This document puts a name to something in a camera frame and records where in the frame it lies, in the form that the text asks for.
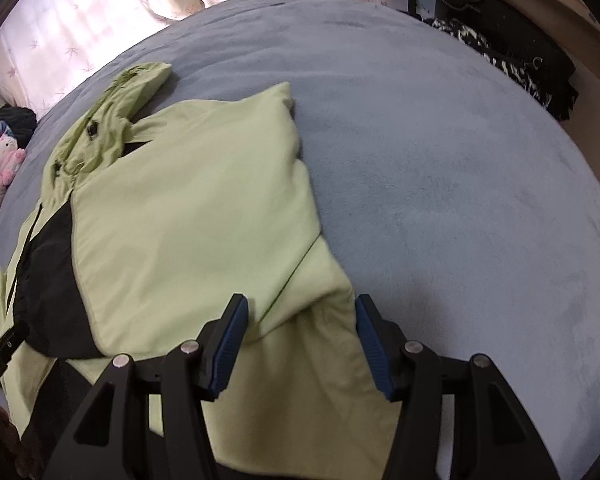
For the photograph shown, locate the black white patterned clothes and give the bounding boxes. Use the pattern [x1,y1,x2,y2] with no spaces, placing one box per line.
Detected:
[424,0,579,122]

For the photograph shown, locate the black knitted item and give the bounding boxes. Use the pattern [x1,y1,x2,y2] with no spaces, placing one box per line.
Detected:
[0,104,38,148]

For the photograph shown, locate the light green black jacket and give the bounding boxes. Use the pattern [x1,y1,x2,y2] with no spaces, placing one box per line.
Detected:
[0,63,398,479]

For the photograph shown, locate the pink white cat plush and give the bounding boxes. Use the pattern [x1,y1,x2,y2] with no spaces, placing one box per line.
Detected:
[0,134,26,186]

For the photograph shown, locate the grey-blue bed blanket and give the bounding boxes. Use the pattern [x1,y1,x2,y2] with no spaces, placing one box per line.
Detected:
[0,0,600,479]

